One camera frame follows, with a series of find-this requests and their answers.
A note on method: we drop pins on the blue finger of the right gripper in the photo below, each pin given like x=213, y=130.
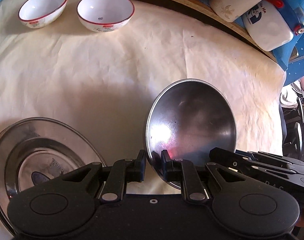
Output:
x=271, y=159
x=243, y=164

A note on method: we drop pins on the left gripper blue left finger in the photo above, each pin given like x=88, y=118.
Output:
x=122, y=172

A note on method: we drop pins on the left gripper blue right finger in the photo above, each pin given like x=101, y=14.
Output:
x=184, y=172

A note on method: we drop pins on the steel bowl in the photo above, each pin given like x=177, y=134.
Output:
x=189, y=118

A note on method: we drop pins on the small steel plate with sticker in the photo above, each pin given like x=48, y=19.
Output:
x=35, y=150

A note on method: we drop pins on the white red-rimmed bowl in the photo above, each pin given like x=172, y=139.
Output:
x=36, y=14
x=105, y=15

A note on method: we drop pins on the cream paper table cover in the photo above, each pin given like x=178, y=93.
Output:
x=103, y=84

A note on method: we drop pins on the white blue water jug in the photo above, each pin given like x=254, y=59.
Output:
x=273, y=23

